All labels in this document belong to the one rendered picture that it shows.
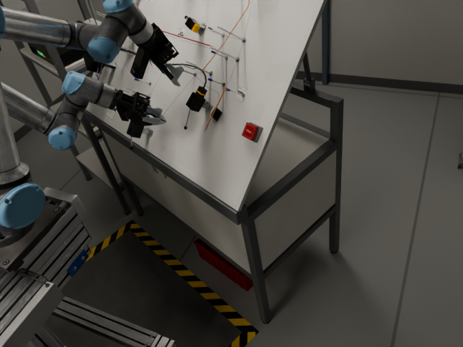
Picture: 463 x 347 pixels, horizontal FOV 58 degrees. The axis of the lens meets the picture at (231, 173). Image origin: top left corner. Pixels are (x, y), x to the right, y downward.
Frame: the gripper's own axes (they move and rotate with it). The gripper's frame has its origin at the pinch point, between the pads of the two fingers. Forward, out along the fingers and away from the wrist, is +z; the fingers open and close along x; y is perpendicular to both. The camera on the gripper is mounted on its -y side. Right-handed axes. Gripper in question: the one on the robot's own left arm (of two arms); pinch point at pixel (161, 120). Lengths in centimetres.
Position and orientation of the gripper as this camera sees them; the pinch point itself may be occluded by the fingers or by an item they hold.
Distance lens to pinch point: 156.3
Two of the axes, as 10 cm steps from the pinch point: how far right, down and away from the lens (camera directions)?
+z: 7.9, 2.8, 5.4
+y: 5.9, -1.6, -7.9
